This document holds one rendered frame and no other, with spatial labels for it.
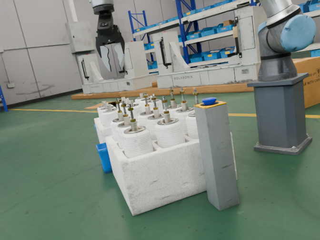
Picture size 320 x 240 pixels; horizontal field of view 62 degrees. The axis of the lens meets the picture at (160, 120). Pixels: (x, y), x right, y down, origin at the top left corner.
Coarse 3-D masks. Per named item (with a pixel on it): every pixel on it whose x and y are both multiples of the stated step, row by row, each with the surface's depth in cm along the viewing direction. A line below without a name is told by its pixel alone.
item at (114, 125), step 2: (130, 118) 110; (112, 122) 108; (114, 122) 107; (116, 122) 107; (118, 122) 106; (120, 122) 106; (110, 124) 109; (112, 124) 107; (114, 124) 107; (116, 124) 106; (112, 126) 108; (114, 126) 107; (116, 126) 106; (112, 128) 108; (114, 128) 107; (112, 130) 109; (114, 130) 107; (112, 132) 110; (114, 132) 108; (114, 134) 108; (114, 136) 109; (116, 136) 108; (114, 138) 109; (116, 138) 108; (114, 140) 110; (116, 140) 109
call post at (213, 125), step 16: (208, 112) 72; (224, 112) 74; (208, 128) 73; (224, 128) 75; (208, 144) 75; (224, 144) 76; (208, 160) 78; (224, 160) 77; (208, 176) 80; (224, 176) 77; (208, 192) 83; (224, 192) 78; (224, 208) 79
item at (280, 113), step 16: (256, 80) 116; (288, 80) 100; (256, 96) 113; (272, 96) 107; (288, 96) 104; (256, 112) 117; (272, 112) 109; (288, 112) 106; (304, 112) 113; (272, 128) 111; (288, 128) 107; (304, 128) 113; (256, 144) 119; (272, 144) 113; (288, 144) 109; (304, 144) 111
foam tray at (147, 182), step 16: (112, 144) 103; (192, 144) 87; (112, 160) 106; (128, 160) 82; (144, 160) 83; (160, 160) 84; (176, 160) 86; (192, 160) 88; (128, 176) 82; (144, 176) 83; (160, 176) 85; (176, 176) 87; (192, 176) 89; (128, 192) 82; (144, 192) 84; (160, 192) 86; (176, 192) 88; (192, 192) 90; (144, 208) 85
